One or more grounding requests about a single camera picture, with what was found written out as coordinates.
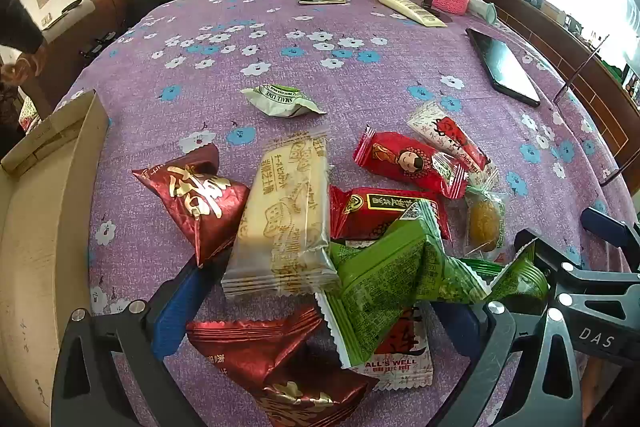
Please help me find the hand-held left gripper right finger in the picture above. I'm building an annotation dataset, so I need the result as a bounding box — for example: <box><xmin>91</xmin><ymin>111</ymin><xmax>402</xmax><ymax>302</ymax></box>
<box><xmin>425</xmin><ymin>299</ymin><xmax>596</xmax><ymax>427</ymax></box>

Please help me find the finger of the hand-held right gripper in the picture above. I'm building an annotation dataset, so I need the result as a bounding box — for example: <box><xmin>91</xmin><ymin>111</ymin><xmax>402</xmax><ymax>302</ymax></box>
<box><xmin>582</xmin><ymin>206</ymin><xmax>640</xmax><ymax>253</ymax></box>
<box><xmin>515</xmin><ymin>229</ymin><xmax>640</xmax><ymax>297</ymax></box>

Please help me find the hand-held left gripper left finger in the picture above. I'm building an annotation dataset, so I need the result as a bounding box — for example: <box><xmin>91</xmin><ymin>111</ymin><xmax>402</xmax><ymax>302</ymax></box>
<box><xmin>50</xmin><ymin>252</ymin><xmax>231</xmax><ymax>427</ymax></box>

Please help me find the white snack packet red label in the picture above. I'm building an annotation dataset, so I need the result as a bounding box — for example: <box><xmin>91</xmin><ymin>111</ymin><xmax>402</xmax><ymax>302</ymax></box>
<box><xmin>350</xmin><ymin>304</ymin><xmax>433</xmax><ymax>390</ymax></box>

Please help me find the clear packet yellow candy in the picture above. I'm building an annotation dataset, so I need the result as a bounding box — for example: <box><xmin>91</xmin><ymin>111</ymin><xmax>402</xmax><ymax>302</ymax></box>
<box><xmin>464</xmin><ymin>174</ymin><xmax>510</xmax><ymax>258</ymax></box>

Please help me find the large green snack packet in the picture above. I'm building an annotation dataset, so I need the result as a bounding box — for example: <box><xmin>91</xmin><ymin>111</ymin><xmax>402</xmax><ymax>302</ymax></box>
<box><xmin>315</xmin><ymin>199</ymin><xmax>493</xmax><ymax>368</ymax></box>

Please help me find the dark red triangular snack packet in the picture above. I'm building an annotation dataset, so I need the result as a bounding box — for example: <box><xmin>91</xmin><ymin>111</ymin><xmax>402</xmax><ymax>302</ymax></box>
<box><xmin>186</xmin><ymin>304</ymin><xmax>380</xmax><ymax>427</ymax></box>
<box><xmin>131</xmin><ymin>143</ymin><xmax>251</xmax><ymax>269</ymax></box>

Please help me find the cardboard box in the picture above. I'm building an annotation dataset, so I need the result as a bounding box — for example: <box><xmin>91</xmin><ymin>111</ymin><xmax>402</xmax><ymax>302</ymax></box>
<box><xmin>0</xmin><ymin>89</ymin><xmax>111</xmax><ymax>413</ymax></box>

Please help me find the red snack packet green label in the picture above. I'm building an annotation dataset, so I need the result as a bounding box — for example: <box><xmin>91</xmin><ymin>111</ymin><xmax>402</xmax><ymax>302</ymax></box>
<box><xmin>328</xmin><ymin>185</ymin><xmax>452</xmax><ymax>243</ymax></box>

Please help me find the pale yellow wafer packet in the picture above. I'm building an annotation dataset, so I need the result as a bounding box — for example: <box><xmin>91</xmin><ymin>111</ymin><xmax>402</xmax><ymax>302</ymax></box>
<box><xmin>221</xmin><ymin>129</ymin><xmax>342</xmax><ymax>298</ymax></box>

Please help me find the white snack packet red figure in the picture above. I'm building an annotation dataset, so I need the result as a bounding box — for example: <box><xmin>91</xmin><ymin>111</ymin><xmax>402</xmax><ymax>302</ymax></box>
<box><xmin>406</xmin><ymin>100</ymin><xmax>496</xmax><ymax>172</ymax></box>

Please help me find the red snack packet with figure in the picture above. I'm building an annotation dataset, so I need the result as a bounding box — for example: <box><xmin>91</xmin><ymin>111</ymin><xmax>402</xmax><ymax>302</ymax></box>
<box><xmin>353</xmin><ymin>125</ymin><xmax>468</xmax><ymax>200</ymax></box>

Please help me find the small white green snack packet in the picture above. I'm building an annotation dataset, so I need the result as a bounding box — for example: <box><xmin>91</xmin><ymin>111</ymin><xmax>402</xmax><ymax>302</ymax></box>
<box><xmin>241</xmin><ymin>84</ymin><xmax>327</xmax><ymax>118</ymax></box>

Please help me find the black smartphone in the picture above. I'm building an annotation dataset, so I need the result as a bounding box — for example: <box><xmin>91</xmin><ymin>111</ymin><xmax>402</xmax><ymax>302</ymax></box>
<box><xmin>465</xmin><ymin>28</ymin><xmax>542</xmax><ymax>108</ymax></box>

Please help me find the red white patterned cloth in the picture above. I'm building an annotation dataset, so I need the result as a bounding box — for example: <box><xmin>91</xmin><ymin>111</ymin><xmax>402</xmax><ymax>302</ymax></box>
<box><xmin>17</xmin><ymin>99</ymin><xmax>41</xmax><ymax>132</ymax></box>

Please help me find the pale green cup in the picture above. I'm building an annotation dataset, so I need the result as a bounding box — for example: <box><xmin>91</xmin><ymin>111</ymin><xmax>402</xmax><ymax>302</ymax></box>
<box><xmin>467</xmin><ymin>0</ymin><xmax>498</xmax><ymax>25</ymax></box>

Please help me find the purple floral tablecloth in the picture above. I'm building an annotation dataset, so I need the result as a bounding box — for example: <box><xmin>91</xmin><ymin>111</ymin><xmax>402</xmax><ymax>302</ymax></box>
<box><xmin>52</xmin><ymin>0</ymin><xmax>636</xmax><ymax>427</ymax></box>

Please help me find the cream tube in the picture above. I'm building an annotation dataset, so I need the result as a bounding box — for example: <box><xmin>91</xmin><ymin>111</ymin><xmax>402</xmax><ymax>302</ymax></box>
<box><xmin>370</xmin><ymin>0</ymin><xmax>448</xmax><ymax>28</ymax></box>

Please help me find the brown chair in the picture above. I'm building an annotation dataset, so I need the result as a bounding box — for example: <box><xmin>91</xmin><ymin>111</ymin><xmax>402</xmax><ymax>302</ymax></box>
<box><xmin>37</xmin><ymin>0</ymin><xmax>132</xmax><ymax>68</ymax></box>

